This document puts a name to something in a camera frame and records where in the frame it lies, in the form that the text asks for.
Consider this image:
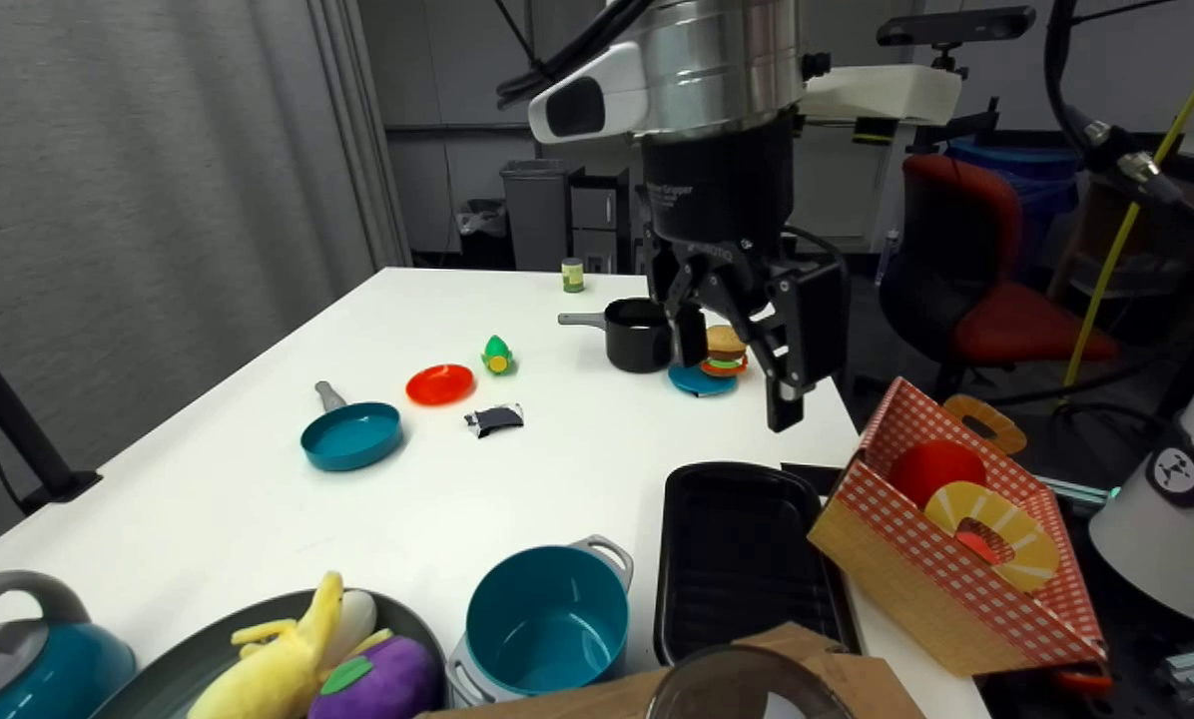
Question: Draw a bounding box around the white plush vegetable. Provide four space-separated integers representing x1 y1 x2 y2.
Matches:
333 587 383 652

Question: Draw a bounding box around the yellow plush banana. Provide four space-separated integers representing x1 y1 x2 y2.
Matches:
182 565 398 719

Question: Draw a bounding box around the black stereo camera bar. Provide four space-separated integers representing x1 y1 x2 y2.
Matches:
876 0 1041 57

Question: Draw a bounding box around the yellow toy pineapple ring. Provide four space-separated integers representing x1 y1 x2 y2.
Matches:
921 479 1065 600

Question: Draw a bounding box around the purple plush eggplant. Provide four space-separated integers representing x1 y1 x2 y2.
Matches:
302 631 447 719

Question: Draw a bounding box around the blue toy pot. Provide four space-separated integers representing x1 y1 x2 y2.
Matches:
447 531 638 705

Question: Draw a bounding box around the small red toy piece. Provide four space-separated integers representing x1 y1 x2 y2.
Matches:
949 519 1014 564

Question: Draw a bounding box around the yellow cable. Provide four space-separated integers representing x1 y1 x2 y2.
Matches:
1057 22 1194 394

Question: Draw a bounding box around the blue bin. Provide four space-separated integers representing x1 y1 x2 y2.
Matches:
945 130 1086 270

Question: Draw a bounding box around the small teal plate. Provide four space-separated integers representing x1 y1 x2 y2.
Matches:
668 358 745 402

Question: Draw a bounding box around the orange toy plate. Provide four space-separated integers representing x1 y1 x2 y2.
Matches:
403 358 483 412

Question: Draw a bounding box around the black toy pot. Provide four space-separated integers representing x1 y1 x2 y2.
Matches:
556 295 683 378

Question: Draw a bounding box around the black tripod stand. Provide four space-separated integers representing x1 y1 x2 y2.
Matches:
0 311 108 519

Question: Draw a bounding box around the thick black cable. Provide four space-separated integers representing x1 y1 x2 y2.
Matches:
1037 0 1194 217

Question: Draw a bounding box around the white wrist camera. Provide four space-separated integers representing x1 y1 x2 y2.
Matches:
799 58 969 147

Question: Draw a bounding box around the teal toy kettle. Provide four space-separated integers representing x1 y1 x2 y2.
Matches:
0 565 144 719

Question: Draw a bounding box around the dark round plate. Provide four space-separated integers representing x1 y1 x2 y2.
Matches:
89 587 450 719

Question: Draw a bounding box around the grey curtain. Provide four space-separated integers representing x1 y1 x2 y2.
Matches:
0 0 414 564

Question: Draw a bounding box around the teal toy frying pan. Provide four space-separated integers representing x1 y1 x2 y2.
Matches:
294 375 407 474

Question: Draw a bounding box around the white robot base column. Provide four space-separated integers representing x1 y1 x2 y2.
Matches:
1086 134 1194 643

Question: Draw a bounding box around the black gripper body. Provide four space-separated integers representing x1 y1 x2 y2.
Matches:
630 110 807 270

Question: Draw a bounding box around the red checkered cardboard box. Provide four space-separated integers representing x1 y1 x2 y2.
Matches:
807 375 1115 684

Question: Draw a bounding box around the black baking tray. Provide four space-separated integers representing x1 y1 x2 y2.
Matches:
651 460 868 667

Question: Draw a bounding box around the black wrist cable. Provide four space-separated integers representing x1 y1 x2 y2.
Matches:
492 0 660 107

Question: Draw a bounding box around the red office chair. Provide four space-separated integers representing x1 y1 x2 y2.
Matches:
877 153 1131 402

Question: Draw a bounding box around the red toy cup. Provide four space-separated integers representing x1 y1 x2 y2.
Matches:
884 435 993 516

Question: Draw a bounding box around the toy burger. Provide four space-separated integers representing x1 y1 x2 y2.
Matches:
700 318 756 382

